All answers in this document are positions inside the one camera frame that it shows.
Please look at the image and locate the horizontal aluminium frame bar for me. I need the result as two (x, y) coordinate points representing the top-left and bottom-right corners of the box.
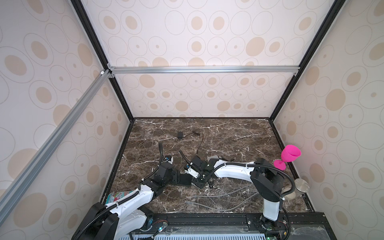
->
(101, 65), (300, 77)

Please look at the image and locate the white rectangular device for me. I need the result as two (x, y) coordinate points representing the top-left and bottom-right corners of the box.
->
(207, 156), (220, 161)

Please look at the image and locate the black power adapter with plug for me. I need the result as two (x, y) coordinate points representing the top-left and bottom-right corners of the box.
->
(178, 149), (194, 175)

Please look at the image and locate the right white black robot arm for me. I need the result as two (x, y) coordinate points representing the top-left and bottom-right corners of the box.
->
(185, 156), (296, 222)

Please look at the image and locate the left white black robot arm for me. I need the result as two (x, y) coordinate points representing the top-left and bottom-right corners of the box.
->
(72, 161), (180, 240)

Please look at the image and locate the small black adapter with cable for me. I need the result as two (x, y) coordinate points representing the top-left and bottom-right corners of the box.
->
(177, 131), (205, 155)

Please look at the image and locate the silver round metal lid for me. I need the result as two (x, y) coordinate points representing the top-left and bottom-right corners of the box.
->
(284, 178), (310, 201)

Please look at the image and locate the pink plastic goblet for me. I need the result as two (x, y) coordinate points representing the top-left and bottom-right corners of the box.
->
(273, 145), (302, 171)

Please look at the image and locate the left diagonal aluminium frame bar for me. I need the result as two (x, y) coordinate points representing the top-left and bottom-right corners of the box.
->
(1, 69), (112, 225)

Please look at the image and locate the colourful snack packet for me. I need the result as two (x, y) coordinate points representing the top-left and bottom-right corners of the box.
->
(105, 191), (133, 205)

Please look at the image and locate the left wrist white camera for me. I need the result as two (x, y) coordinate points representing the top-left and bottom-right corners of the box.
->
(163, 155), (174, 164)

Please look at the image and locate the black front rail base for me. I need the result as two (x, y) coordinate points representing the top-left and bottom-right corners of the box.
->
(77, 212), (338, 240)

